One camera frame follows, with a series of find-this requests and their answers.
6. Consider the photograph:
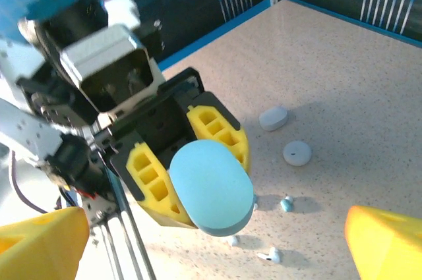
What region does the light blue earbud case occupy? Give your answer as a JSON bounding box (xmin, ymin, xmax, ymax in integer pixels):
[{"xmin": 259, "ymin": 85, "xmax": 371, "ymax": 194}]
[{"xmin": 168, "ymin": 139, "xmax": 255, "ymax": 237}]

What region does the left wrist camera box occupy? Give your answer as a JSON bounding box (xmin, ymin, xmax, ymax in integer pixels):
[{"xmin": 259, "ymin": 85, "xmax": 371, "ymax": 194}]
[{"xmin": 59, "ymin": 24, "xmax": 167, "ymax": 120}]

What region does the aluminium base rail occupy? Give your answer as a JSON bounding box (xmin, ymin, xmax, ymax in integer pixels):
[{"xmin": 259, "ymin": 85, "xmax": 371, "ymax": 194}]
[{"xmin": 88, "ymin": 207, "xmax": 158, "ymax": 280}]

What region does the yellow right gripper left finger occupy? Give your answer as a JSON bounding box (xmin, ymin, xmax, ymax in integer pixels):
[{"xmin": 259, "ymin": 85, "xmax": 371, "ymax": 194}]
[{"xmin": 0, "ymin": 206, "xmax": 90, "ymax": 280}]

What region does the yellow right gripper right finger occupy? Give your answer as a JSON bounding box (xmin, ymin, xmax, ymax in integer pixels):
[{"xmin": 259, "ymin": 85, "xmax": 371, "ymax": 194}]
[{"xmin": 344, "ymin": 205, "xmax": 422, "ymax": 280}]

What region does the white oval earbud case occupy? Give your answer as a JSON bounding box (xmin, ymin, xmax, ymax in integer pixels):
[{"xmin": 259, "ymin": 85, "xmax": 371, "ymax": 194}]
[{"xmin": 258, "ymin": 105, "xmax": 289, "ymax": 132}]

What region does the light blue earbud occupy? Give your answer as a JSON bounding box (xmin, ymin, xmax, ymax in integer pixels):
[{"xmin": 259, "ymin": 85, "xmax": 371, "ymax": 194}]
[{"xmin": 280, "ymin": 195, "xmax": 294, "ymax": 213}]

